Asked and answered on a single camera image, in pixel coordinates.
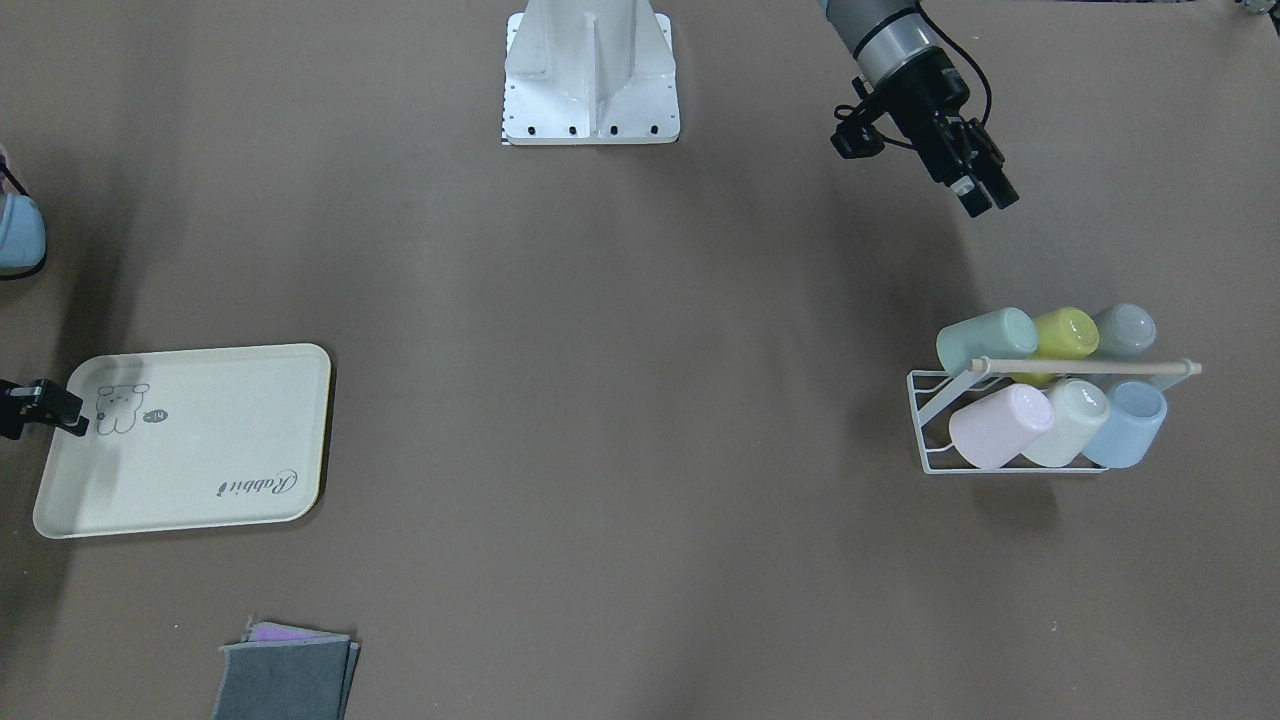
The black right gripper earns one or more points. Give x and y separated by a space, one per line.
47 403

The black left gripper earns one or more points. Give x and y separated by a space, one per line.
927 100

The green cup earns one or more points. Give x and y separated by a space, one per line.
980 336

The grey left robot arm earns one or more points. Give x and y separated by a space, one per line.
882 35

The cream rabbit print tray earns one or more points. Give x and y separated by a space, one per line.
191 439

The yellow cup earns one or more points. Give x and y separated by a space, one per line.
1064 334

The grey cup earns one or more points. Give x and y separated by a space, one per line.
1125 331

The white cup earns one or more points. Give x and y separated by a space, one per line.
1080 410

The pink cup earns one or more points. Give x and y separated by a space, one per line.
996 428

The blue cup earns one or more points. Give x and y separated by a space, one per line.
1137 412

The purple cloth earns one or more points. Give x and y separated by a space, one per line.
269 632

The grey folded cloth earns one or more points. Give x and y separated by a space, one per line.
308 679

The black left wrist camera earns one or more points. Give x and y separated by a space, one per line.
853 138

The white wire cup rack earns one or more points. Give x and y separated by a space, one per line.
934 395

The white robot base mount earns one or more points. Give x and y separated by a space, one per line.
584 73

